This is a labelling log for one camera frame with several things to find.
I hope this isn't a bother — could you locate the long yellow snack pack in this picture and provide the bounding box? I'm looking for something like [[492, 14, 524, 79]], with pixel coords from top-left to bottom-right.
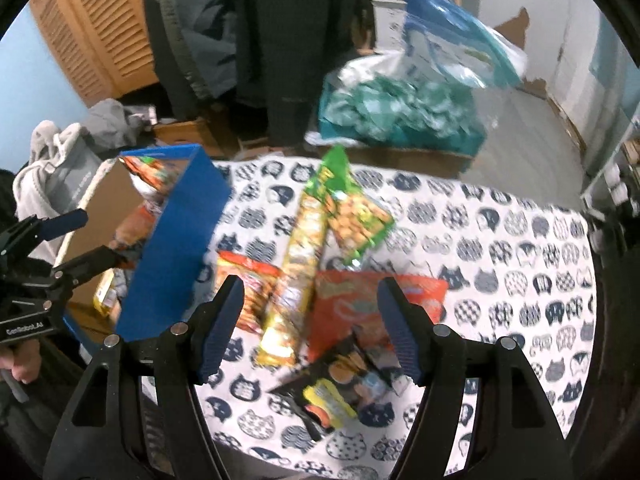
[[256, 192, 328, 366]]

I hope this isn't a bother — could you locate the white shoe rack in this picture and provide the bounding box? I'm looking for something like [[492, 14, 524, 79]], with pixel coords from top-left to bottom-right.
[[580, 108, 639, 266]]

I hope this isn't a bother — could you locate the large red snack bag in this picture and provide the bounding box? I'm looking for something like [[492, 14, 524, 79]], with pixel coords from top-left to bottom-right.
[[307, 270, 448, 362]]

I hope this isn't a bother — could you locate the blue white plastic bag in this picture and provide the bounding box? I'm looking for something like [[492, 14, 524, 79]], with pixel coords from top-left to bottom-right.
[[402, 0, 527, 89]]

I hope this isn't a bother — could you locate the blue cardboard box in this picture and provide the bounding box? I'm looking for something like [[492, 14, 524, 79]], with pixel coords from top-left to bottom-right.
[[55, 144, 230, 352]]

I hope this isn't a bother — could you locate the small orange green snack bag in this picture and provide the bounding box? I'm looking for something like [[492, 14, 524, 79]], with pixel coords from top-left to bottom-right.
[[119, 156, 180, 194]]

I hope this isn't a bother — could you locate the teal box of packets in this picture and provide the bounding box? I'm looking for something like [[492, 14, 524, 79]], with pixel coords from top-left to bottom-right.
[[318, 53, 487, 157]]

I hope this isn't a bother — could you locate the black snack bag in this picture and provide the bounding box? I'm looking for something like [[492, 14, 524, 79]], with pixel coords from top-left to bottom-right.
[[270, 334, 410, 434]]

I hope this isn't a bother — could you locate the person's left hand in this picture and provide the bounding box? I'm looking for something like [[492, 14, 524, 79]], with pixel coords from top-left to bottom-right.
[[0, 339, 41, 384]]

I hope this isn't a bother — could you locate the grey hanging jacket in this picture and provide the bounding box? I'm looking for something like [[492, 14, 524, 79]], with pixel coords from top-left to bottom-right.
[[143, 0, 236, 118]]

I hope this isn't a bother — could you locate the black hanging coat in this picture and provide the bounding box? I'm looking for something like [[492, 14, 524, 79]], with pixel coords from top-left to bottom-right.
[[236, 0, 362, 148]]

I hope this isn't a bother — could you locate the wooden louvered door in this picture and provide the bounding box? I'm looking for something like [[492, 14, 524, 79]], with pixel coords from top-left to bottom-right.
[[29, 0, 158, 106]]

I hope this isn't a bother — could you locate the grey white clothes pile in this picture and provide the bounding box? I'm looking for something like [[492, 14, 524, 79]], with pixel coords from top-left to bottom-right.
[[11, 97, 151, 266]]

